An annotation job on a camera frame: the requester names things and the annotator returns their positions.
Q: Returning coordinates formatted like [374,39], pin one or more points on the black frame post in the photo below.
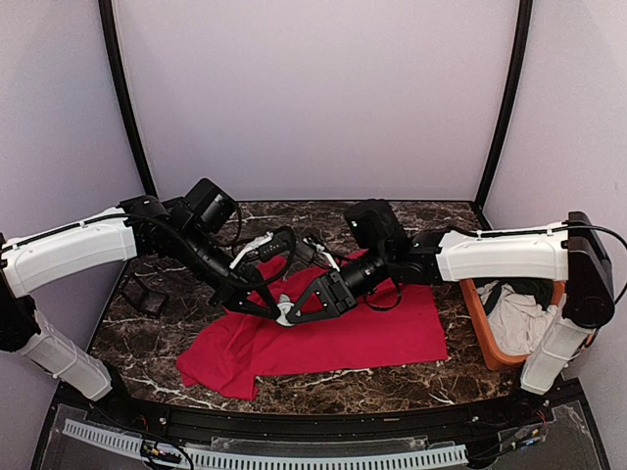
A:
[117,72]
[514,71]

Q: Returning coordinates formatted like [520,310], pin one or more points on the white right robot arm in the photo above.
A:
[570,252]

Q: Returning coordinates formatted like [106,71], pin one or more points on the white garment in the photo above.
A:
[516,322]

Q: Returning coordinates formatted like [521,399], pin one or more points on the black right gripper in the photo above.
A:
[334,288]

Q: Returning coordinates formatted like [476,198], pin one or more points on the black front rail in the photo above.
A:
[473,422]

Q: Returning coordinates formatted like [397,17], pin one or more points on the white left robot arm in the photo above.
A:
[44,282]

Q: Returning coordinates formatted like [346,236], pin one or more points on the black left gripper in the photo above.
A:
[235,289]

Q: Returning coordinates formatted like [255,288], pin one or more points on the dark green garment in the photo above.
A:
[541,290]

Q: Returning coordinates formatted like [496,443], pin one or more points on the black brooch display box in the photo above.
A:
[142,299]

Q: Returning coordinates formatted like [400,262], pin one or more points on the magenta t-shirt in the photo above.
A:
[235,350]

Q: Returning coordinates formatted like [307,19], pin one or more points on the black left frame post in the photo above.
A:
[117,72]

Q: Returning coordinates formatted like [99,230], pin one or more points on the black right frame post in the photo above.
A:
[514,71]

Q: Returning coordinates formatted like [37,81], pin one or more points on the orange plastic basket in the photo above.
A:
[494,359]

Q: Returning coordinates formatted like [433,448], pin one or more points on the white slotted cable duct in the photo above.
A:
[231,453]

